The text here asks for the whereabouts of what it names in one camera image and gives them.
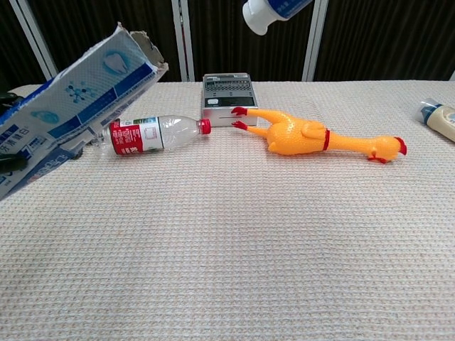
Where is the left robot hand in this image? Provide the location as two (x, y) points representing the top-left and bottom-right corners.
(0, 90), (29, 175)

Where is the blue white toothpaste box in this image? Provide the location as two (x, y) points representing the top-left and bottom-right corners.
(0, 21), (169, 202)

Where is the blue white toothpaste tube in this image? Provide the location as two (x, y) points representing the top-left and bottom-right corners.
(242, 0), (314, 36)

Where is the silver boxed electronic device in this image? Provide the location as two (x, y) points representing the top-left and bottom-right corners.
(201, 72), (259, 128)

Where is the clear red-label plastic bottle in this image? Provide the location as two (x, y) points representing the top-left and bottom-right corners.
(92, 115), (213, 157)

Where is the beige woven tablecloth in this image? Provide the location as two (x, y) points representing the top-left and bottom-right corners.
(0, 80), (455, 341)

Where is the yellow rubber chicken toy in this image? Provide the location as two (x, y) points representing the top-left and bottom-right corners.
(230, 106), (408, 164)

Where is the beige blue-cap squeeze bottle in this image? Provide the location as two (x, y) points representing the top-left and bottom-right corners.
(414, 98), (455, 144)

